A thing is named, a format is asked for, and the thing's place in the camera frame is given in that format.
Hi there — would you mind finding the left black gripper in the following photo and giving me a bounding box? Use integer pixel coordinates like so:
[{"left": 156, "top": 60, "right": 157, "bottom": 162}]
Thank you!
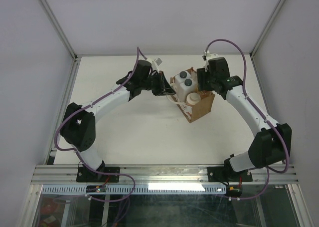
[{"left": 141, "top": 71, "right": 176, "bottom": 97}]

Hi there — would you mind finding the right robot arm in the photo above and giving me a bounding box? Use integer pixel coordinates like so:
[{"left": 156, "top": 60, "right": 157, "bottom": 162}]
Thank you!
[{"left": 196, "top": 55, "right": 292, "bottom": 181}]

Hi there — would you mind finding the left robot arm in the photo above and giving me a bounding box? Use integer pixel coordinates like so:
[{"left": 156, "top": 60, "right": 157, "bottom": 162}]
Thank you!
[{"left": 56, "top": 58, "right": 176, "bottom": 181}]

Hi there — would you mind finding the white bottle grey cap front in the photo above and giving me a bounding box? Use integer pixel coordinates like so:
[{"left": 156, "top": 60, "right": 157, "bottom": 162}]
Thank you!
[{"left": 177, "top": 78, "right": 197, "bottom": 102}]

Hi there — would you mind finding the white bottle grey cap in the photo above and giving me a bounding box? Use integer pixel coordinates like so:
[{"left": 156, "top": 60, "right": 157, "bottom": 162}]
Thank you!
[
  {"left": 177, "top": 78, "right": 197, "bottom": 102},
  {"left": 174, "top": 71, "right": 195, "bottom": 87}
]

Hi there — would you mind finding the white bottle grey cap rear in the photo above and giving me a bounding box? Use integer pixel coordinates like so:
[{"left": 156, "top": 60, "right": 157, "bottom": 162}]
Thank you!
[{"left": 174, "top": 71, "right": 195, "bottom": 87}]

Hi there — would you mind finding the cream wide-cap bottle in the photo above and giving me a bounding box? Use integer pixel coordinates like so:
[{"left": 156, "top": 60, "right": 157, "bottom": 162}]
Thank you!
[{"left": 186, "top": 92, "right": 201, "bottom": 106}]

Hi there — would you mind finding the black orange connector box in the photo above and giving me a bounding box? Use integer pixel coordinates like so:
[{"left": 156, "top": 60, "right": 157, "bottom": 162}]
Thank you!
[{"left": 225, "top": 186, "right": 243, "bottom": 198}]

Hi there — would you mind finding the small green-lit circuit board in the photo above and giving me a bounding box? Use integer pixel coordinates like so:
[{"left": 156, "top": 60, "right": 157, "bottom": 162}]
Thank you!
[{"left": 86, "top": 186, "right": 107, "bottom": 193}]

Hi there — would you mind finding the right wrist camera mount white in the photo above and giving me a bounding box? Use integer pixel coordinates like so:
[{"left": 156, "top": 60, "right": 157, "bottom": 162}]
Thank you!
[{"left": 202, "top": 50, "right": 219, "bottom": 71}]

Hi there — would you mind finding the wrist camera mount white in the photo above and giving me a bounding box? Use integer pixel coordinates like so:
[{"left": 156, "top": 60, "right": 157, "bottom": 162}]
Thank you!
[
  {"left": 146, "top": 58, "right": 162, "bottom": 72},
  {"left": 202, "top": 50, "right": 219, "bottom": 71}
]

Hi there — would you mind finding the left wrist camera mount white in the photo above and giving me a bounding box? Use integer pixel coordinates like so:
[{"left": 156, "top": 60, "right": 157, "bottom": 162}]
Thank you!
[{"left": 146, "top": 58, "right": 162, "bottom": 72}]

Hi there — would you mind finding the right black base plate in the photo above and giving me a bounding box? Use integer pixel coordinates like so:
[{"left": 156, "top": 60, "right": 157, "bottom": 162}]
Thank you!
[{"left": 207, "top": 166, "right": 253, "bottom": 183}]

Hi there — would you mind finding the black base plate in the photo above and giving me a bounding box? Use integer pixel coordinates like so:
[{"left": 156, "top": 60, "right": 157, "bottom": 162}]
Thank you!
[
  {"left": 76, "top": 166, "right": 120, "bottom": 183},
  {"left": 207, "top": 166, "right": 253, "bottom": 183}
]

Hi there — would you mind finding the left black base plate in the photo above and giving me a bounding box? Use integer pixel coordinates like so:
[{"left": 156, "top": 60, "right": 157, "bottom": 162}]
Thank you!
[{"left": 76, "top": 166, "right": 120, "bottom": 183}]

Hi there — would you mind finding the right aluminium frame post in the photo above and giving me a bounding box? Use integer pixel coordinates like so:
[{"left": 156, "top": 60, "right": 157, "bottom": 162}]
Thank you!
[{"left": 250, "top": 0, "right": 287, "bottom": 59}]

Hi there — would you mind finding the aluminium frame post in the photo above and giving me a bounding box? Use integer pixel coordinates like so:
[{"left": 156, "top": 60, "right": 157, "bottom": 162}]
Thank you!
[
  {"left": 250, "top": 0, "right": 287, "bottom": 59},
  {"left": 38, "top": 0, "right": 77, "bottom": 61}
]

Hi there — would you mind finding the aluminium front rail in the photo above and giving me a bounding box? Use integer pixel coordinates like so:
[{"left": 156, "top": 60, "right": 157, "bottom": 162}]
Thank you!
[{"left": 31, "top": 164, "right": 300, "bottom": 186}]

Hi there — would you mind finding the white slotted cable duct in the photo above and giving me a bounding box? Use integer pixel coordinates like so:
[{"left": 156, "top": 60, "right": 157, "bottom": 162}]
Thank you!
[{"left": 42, "top": 183, "right": 226, "bottom": 195}]

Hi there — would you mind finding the left aluminium frame post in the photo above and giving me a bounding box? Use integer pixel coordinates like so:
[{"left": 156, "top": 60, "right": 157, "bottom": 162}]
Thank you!
[{"left": 38, "top": 0, "right": 77, "bottom": 61}]

